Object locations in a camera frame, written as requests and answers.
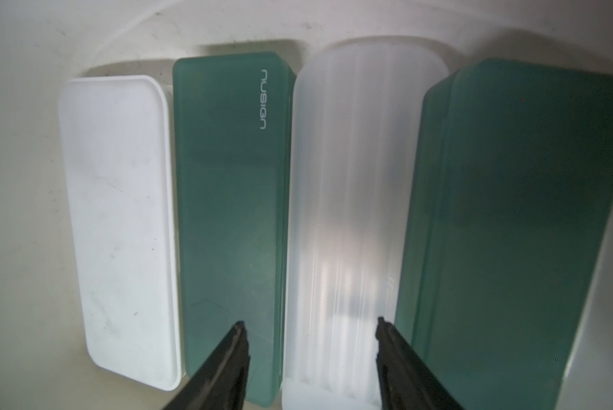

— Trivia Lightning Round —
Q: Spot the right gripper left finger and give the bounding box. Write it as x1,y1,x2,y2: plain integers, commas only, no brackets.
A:
163,321,250,410

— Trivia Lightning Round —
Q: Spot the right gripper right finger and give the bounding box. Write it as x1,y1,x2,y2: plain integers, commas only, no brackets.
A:
376,317,463,410

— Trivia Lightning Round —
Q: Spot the white storage basin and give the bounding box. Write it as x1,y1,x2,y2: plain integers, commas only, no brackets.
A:
0,1,613,409

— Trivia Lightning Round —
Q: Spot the dark green pencil case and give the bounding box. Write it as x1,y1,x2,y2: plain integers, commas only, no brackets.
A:
173,52,296,408
395,59,613,409

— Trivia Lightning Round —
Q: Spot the white pencil case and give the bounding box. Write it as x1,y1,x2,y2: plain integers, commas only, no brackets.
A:
58,75,183,391

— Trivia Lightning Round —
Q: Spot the frosted clear pencil case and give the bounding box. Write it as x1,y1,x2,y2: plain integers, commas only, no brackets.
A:
282,38,448,409

